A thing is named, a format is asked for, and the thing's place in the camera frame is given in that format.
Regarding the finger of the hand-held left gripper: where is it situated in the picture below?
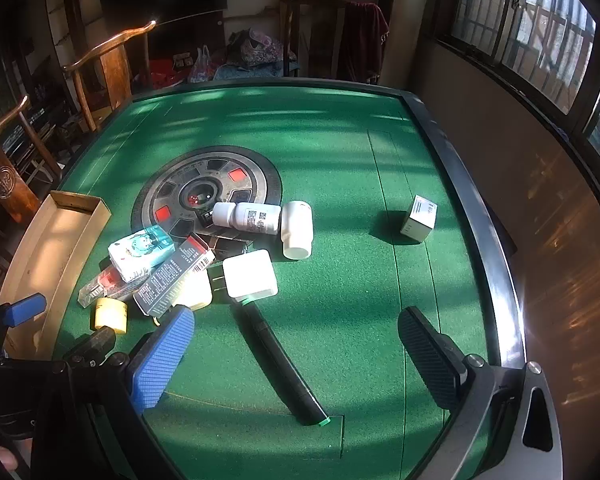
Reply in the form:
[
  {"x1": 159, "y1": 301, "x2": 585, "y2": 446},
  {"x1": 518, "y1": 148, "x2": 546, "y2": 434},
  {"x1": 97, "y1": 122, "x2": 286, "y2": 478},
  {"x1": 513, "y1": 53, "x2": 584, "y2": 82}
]
[
  {"x1": 65, "y1": 329, "x2": 117, "y2": 363},
  {"x1": 0, "y1": 294, "x2": 47, "y2": 328}
]

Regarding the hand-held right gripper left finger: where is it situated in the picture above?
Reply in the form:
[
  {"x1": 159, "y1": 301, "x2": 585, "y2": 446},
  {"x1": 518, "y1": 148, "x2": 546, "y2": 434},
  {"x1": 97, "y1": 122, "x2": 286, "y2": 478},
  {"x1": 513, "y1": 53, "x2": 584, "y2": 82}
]
[{"x1": 30, "y1": 305, "x2": 197, "y2": 480}]

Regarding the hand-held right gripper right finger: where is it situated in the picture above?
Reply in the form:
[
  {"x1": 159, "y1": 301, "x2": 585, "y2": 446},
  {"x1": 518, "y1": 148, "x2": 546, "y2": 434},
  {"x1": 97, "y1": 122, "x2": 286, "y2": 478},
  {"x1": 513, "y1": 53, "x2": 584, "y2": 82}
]
[{"x1": 397, "y1": 305, "x2": 566, "y2": 480}]

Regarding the yellow tape roll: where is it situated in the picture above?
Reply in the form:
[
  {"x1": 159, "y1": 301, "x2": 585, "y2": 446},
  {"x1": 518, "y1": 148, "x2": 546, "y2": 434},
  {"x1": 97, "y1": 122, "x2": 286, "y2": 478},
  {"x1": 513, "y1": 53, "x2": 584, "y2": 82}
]
[{"x1": 94, "y1": 297, "x2": 129, "y2": 335}]

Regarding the shallow cardboard box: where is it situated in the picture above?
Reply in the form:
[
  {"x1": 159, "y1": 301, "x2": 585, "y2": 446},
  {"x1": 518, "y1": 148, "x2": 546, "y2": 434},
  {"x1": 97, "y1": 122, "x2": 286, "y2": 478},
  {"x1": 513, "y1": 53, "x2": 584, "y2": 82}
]
[{"x1": 0, "y1": 190, "x2": 112, "y2": 361}]

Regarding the clear case with red item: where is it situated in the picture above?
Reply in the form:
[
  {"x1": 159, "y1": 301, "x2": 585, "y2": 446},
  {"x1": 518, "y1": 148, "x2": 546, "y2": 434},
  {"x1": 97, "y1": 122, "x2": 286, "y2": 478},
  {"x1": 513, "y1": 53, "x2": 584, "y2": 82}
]
[{"x1": 77, "y1": 265, "x2": 141, "y2": 308}]

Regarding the cream power bank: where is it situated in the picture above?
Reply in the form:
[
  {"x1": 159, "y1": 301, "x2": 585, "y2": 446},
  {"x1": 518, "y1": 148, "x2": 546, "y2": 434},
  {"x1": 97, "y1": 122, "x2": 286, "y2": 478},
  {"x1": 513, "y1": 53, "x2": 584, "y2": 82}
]
[{"x1": 167, "y1": 272, "x2": 213, "y2": 311}]

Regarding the grey box with red end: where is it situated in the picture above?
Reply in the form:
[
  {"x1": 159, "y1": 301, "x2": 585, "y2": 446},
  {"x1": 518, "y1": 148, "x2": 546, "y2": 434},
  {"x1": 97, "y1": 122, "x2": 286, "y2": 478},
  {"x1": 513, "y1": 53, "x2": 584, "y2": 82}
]
[{"x1": 132, "y1": 234, "x2": 216, "y2": 318}]

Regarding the teal cartoon printed box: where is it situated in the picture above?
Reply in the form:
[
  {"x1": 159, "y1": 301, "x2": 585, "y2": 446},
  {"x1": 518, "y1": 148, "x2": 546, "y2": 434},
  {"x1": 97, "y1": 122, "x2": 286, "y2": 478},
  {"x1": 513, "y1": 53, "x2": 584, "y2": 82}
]
[{"x1": 108, "y1": 226, "x2": 176, "y2": 283}]

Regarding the black marker with green cap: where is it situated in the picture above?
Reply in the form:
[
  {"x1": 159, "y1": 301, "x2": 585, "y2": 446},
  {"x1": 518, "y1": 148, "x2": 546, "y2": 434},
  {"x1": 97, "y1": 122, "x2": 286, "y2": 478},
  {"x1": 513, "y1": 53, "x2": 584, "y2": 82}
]
[{"x1": 230, "y1": 297, "x2": 331, "y2": 427}]

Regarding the white charger plug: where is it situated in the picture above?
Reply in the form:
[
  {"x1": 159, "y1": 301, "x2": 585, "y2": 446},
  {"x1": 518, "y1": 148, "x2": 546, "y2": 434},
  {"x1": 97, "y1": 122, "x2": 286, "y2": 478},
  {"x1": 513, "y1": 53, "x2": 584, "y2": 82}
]
[{"x1": 207, "y1": 249, "x2": 279, "y2": 303}]

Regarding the black packet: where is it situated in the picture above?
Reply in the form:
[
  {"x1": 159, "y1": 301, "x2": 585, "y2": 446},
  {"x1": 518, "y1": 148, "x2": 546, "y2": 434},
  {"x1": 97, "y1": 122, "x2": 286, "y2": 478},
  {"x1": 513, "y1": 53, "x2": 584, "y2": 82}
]
[{"x1": 195, "y1": 230, "x2": 256, "y2": 261}]

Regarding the small white box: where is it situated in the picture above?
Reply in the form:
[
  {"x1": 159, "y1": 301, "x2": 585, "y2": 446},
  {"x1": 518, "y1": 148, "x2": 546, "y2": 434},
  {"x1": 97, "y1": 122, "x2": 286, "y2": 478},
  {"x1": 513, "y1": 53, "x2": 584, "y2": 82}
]
[{"x1": 400, "y1": 194, "x2": 438, "y2": 245}]

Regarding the slim white bottle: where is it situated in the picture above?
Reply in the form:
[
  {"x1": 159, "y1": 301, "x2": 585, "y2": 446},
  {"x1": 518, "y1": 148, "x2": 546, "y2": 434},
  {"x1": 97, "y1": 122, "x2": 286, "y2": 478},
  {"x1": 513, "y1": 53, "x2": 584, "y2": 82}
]
[{"x1": 211, "y1": 201, "x2": 282, "y2": 235}]

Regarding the wide white bottle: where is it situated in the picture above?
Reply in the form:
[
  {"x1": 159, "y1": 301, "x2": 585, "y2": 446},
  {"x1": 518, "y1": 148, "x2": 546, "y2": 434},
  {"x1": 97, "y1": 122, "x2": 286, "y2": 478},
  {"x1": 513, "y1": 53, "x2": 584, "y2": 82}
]
[{"x1": 280, "y1": 200, "x2": 314, "y2": 261}]

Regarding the person's left hand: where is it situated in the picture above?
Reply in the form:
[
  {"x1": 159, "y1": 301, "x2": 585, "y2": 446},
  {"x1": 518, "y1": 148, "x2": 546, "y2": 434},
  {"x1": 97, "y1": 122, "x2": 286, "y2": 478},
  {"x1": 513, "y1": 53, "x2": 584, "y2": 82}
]
[{"x1": 0, "y1": 441, "x2": 21, "y2": 471}]

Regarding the wooden chair with carved medallion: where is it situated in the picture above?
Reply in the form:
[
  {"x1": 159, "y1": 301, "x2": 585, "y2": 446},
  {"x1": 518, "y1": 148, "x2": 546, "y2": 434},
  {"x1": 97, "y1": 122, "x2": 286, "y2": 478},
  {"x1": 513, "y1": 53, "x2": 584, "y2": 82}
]
[{"x1": 0, "y1": 95, "x2": 63, "y2": 226}]

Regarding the round dice control panel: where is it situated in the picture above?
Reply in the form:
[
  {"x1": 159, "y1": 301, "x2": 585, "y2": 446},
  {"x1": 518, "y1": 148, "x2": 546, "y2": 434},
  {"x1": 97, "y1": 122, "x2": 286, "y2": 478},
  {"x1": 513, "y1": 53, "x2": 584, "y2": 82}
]
[{"x1": 130, "y1": 146, "x2": 283, "y2": 241}]

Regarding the red cloth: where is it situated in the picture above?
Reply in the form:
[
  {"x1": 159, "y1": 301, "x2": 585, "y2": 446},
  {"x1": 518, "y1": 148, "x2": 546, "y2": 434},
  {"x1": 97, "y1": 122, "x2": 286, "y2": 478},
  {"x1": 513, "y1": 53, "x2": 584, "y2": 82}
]
[{"x1": 147, "y1": 57, "x2": 191, "y2": 88}]

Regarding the clear plastic bag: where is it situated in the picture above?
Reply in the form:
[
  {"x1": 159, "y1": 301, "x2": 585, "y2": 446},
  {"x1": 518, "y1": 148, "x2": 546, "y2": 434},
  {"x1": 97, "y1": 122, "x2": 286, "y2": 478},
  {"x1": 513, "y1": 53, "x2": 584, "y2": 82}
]
[{"x1": 187, "y1": 45, "x2": 216, "y2": 84}]

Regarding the blue cloth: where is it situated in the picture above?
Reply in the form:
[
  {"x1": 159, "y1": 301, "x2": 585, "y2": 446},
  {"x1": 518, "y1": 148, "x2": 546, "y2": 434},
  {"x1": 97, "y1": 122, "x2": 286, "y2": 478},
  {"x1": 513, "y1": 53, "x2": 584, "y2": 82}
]
[{"x1": 212, "y1": 62, "x2": 301, "y2": 81}]

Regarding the maroon cloth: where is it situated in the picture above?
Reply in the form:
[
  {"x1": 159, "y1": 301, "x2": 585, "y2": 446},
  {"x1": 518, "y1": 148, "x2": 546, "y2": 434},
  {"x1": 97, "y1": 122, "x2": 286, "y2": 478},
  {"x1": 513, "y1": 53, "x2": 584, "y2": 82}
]
[{"x1": 337, "y1": 2, "x2": 391, "y2": 85}]

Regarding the floral bag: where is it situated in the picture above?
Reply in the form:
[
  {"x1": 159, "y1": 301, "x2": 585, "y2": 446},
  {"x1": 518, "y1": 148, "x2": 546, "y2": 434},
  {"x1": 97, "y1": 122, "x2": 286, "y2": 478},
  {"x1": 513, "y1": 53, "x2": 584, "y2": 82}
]
[{"x1": 227, "y1": 27, "x2": 298, "y2": 68}]

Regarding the barred window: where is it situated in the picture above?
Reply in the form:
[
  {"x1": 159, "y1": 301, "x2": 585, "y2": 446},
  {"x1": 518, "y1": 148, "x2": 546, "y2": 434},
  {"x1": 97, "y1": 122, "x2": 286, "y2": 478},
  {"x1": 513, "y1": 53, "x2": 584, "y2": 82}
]
[{"x1": 435, "y1": 0, "x2": 600, "y2": 181}]

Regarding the dark wooden chair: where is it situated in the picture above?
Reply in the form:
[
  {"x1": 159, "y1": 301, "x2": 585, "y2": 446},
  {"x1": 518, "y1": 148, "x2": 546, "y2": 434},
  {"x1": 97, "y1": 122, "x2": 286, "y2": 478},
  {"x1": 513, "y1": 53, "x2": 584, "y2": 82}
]
[{"x1": 280, "y1": 0, "x2": 386, "y2": 83}]

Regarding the wooden chair with curved rail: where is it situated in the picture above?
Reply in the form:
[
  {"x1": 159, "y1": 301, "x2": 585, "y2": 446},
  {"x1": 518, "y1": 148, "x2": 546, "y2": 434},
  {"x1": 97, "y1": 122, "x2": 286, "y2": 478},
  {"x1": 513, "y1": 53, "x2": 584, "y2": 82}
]
[{"x1": 62, "y1": 20, "x2": 158, "y2": 131}]

